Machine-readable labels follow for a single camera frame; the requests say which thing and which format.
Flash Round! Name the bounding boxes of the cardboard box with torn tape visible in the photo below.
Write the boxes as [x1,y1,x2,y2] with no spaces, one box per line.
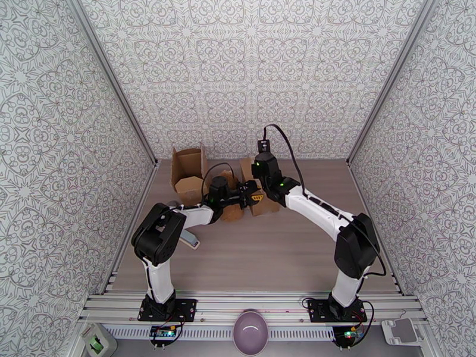
[239,156,281,218]

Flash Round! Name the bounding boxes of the cardboard box with clear tape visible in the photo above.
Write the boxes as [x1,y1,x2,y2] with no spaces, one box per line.
[170,142,210,211]

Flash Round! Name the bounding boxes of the grey-blue rectangular block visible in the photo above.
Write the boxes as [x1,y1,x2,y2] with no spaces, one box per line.
[179,227,201,251]

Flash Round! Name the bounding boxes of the purple bowl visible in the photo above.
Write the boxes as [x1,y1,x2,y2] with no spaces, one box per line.
[233,309,270,357]

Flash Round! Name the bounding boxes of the white device with green part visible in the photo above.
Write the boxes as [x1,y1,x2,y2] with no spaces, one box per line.
[80,323,118,357]

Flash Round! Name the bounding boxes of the white tablet stand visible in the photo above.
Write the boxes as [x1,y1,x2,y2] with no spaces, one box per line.
[381,318,423,346]

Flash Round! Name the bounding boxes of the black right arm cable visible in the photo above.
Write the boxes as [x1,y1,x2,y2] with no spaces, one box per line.
[260,123,387,278]

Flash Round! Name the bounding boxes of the aluminium table edge rail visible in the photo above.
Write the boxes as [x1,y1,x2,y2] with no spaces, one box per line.
[347,161,404,295]
[102,160,161,293]

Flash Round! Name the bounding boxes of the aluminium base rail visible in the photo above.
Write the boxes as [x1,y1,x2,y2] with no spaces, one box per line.
[78,290,427,325]

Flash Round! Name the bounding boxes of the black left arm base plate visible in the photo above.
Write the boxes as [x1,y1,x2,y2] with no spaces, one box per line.
[138,298,198,323]

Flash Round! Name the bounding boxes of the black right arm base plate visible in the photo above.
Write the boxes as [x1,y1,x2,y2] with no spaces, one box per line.
[308,298,367,323]

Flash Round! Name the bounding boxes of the white slotted cable duct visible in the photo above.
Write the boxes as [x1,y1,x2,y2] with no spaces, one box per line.
[102,325,337,341]

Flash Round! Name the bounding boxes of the circuit board with wires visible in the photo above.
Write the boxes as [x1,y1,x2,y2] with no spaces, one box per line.
[148,324,184,346]
[333,324,369,347]

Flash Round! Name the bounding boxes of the aluminium corner post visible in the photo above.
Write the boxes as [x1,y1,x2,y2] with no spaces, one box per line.
[63,0,160,167]
[346,0,438,167]

